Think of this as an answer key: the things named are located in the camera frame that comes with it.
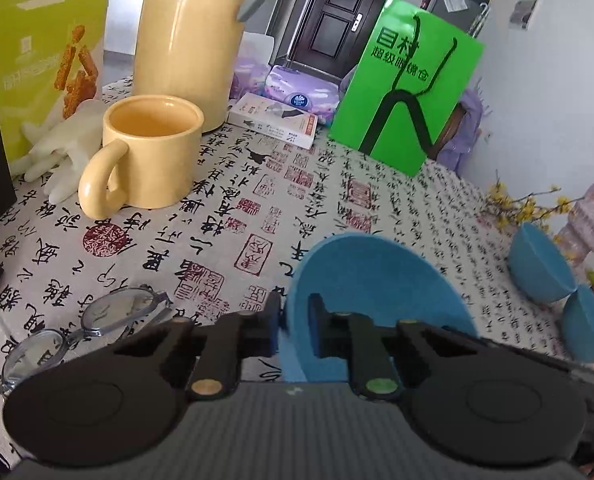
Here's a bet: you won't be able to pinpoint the wall panel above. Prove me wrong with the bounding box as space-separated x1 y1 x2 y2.
509 0 541 30

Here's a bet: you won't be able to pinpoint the purple tissue pack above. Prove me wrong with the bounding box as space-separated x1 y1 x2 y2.
264 63 341 129

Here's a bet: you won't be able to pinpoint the clear-framed eyeglasses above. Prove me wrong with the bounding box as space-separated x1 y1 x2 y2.
0 285 174 395

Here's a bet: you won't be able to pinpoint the white umbrella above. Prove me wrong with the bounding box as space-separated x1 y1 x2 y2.
469 2 491 39

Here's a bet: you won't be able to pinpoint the white rubber gloves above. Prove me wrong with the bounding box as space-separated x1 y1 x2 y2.
10 99 109 205

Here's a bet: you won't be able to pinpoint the white flat box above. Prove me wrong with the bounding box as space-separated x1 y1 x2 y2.
226 92 319 151

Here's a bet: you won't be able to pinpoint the wooden chair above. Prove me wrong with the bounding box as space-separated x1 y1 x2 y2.
426 102 466 161

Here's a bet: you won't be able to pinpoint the yellow mug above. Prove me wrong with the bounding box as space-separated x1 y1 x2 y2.
78 94 206 220

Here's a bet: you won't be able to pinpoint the white plastic pack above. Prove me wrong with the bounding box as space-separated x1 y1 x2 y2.
229 31 276 101

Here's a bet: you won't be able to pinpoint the yellow thermos jug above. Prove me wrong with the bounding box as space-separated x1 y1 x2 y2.
132 0 267 135

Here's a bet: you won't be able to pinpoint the dark brown door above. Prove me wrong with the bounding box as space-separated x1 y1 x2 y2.
287 0 409 84

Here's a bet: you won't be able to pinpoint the grey refrigerator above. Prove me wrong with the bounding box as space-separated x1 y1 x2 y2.
424 0 491 39

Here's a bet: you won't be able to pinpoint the green paper bag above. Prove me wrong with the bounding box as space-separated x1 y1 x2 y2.
327 0 486 179

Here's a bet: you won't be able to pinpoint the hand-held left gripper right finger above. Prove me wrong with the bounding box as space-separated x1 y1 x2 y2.
308 293 479 402

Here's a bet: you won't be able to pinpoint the blue bowl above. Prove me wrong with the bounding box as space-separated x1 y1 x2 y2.
562 283 594 364
281 233 480 385
508 222 578 304

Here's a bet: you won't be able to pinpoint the pale pink ribbed vase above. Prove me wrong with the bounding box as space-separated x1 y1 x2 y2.
554 173 594 264

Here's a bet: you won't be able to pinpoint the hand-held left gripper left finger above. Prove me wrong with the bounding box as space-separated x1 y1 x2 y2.
112 292 284 402

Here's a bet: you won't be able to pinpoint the yellow flower branch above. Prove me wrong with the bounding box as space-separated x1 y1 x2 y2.
486 169 586 234

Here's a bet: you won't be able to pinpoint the calligraphy printed tablecloth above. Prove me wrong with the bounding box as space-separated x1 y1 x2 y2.
0 75 594 480

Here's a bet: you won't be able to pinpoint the yellow-green snack bag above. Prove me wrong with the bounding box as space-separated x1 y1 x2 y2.
0 0 109 164

